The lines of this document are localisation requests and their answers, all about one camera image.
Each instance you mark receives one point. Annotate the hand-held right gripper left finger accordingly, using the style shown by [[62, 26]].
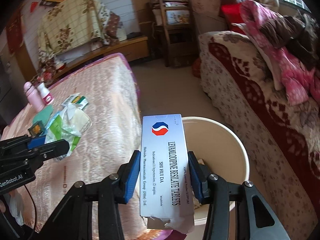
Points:
[[132, 177]]

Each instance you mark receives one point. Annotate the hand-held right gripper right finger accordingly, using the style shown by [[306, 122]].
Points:
[[195, 177]]

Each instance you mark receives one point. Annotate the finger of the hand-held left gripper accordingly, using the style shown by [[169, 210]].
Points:
[[36, 142], [55, 148]]

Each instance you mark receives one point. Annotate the green and white plastic packet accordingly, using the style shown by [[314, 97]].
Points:
[[58, 132]]

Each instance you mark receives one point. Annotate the silver white medicine box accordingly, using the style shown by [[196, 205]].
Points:
[[162, 155]]

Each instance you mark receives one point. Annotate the cream plastic bucket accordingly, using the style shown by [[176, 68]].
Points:
[[225, 150]]

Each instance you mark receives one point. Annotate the small dark orange box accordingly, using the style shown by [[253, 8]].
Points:
[[37, 128]]

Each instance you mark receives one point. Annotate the teal paper piece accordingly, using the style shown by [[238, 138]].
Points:
[[43, 113]]

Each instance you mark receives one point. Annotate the white bottle with pink label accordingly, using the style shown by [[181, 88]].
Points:
[[45, 95]]

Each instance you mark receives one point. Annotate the white box with green print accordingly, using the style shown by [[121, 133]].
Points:
[[76, 101]]

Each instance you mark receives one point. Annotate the red and white sofa blanket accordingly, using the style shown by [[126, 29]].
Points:
[[250, 85]]

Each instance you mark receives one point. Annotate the red bag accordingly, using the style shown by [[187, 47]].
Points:
[[196, 67]]

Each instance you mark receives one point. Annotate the red hanging cloth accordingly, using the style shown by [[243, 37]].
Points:
[[15, 32]]

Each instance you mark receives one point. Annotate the wooden bench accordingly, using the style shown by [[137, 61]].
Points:
[[120, 46]]

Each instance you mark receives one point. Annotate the cream floral cloth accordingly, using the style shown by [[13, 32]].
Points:
[[72, 22]]

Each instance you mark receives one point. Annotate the brown floral pillow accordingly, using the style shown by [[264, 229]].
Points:
[[115, 27]]

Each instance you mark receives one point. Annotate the dark wooden chair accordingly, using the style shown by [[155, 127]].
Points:
[[175, 42]]

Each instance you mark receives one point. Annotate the pink clothing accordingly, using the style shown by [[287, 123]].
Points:
[[292, 70]]

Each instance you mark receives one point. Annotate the framed picture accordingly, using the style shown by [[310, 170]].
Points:
[[178, 17]]

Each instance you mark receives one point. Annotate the red cushion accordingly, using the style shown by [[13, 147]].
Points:
[[230, 17]]

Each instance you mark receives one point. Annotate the brown clothing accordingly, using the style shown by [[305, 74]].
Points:
[[292, 35]]

